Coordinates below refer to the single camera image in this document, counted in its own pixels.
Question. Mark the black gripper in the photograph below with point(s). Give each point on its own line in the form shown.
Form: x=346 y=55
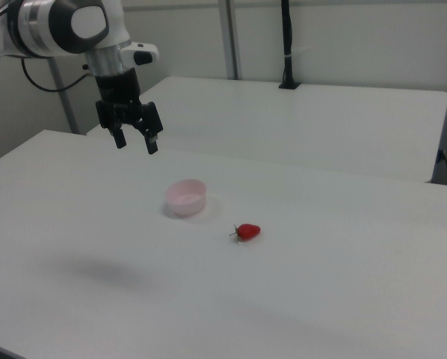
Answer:
x=119 y=93

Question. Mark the grey metal wall post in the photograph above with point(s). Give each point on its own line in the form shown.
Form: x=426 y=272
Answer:
x=229 y=37

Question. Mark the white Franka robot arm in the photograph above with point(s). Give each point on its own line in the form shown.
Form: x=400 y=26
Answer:
x=40 y=26

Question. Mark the black camera stand pole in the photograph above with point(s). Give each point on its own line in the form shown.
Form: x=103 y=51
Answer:
x=288 y=45

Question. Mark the pink plastic bowl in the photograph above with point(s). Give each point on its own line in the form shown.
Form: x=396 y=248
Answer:
x=186 y=198

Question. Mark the white side table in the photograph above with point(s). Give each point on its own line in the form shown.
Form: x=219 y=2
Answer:
x=302 y=127

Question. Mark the red toy strawberry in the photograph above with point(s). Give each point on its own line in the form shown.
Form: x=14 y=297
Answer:
x=249 y=231

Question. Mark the grey metal frame post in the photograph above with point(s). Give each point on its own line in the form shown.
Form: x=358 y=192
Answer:
x=64 y=97

